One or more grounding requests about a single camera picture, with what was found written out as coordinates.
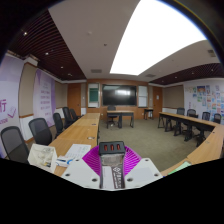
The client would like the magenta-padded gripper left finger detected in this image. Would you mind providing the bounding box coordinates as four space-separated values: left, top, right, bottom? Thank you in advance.
61 144 103 191

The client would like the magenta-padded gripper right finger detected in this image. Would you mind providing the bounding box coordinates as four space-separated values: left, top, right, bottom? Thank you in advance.
123 145 163 190

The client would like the white and blue plastic packet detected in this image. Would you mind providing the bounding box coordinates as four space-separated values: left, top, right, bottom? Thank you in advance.
55 155 74 168

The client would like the white printed paper sheet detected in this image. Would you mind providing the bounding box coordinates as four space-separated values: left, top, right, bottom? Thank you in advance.
64 143 92 161

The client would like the white cardboard box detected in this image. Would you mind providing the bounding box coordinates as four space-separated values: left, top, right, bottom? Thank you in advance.
27 143 58 174

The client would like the row of black mesh chairs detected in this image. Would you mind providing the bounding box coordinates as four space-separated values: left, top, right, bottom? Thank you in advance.
0 106 81 164
175 107 223 125

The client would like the small wooden side table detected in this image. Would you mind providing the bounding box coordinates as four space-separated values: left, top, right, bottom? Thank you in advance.
143 107 155 121

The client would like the wooden desk with black legs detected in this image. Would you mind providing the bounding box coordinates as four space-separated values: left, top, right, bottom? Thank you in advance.
106 110 135 129

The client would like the long wooden conference table row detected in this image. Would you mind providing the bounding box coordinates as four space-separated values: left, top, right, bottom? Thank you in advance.
157 111 219 148

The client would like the black office chair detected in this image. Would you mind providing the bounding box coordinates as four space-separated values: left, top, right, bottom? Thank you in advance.
106 105 118 129

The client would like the brown wooden door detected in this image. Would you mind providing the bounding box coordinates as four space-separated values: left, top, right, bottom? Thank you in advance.
67 83 82 118
152 86 164 118

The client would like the plain white whiteboard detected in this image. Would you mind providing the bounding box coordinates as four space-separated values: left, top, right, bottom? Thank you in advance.
137 85 149 108

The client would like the whiteboard with green sheet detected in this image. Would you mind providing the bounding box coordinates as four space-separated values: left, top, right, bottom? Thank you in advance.
87 83 100 108

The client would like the large white ceiling light panel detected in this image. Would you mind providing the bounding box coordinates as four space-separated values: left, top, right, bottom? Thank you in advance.
109 0 208 77

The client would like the large black wall screen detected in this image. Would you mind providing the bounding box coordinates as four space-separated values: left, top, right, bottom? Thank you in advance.
101 84 138 107

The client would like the narrow purple wall banner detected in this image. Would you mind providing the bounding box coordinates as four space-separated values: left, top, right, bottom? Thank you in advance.
32 68 57 128

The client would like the group of colourful wall posters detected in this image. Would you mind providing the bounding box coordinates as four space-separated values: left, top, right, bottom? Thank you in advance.
184 83 224 125

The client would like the wide purple wall banner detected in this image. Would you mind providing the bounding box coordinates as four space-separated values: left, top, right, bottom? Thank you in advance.
0 54 25 158

